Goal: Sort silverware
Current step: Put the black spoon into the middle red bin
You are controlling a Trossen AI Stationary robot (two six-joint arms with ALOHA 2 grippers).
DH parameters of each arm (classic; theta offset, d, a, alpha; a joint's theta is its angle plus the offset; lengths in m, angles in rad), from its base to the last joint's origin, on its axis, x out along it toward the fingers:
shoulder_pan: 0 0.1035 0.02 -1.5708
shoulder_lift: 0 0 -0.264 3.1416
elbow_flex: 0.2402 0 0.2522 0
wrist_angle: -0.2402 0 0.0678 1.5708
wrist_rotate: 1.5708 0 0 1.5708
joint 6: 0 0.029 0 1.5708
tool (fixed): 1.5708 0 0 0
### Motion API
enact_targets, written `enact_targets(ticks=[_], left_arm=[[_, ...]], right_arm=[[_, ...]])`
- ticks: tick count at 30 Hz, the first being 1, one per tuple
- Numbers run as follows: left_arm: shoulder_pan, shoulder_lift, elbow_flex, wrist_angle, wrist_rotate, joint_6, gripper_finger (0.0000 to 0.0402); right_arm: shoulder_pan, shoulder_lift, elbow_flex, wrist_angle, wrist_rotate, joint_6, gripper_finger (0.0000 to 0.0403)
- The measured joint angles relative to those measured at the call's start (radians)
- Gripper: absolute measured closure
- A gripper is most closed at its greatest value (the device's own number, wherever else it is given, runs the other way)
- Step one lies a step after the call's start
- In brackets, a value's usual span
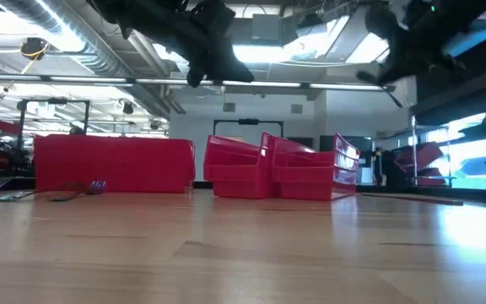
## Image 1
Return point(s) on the grey wall vent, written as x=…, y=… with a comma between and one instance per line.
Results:
x=229, y=107
x=296, y=109

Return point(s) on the person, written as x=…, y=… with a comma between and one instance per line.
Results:
x=395, y=169
x=76, y=130

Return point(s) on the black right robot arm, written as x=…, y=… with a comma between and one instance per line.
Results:
x=458, y=17

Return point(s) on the bright window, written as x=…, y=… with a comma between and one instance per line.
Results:
x=471, y=164

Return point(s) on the black shelf board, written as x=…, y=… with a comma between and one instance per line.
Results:
x=449, y=114

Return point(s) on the silver spiral ventilation duct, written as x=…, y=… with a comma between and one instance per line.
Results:
x=87, y=46

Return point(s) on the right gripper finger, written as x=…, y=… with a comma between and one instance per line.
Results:
x=371, y=77
x=451, y=67

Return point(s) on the grey ceiling box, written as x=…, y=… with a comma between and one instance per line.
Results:
x=265, y=27

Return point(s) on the black rig frame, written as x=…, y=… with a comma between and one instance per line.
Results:
x=57, y=101

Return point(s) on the long ceiling light strip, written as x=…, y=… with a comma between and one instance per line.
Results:
x=99, y=79

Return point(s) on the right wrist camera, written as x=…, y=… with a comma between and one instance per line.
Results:
x=378, y=21

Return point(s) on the black ceiling lamp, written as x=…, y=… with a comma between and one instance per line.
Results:
x=128, y=109

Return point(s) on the red tilted storage bin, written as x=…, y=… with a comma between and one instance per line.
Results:
x=430, y=179
x=426, y=154

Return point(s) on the red plastic bin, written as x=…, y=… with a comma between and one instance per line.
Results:
x=234, y=177
x=306, y=181
x=112, y=162

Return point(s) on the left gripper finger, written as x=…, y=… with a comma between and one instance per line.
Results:
x=196, y=75
x=230, y=67

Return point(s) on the silver rectangular duct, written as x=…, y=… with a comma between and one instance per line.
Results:
x=352, y=38

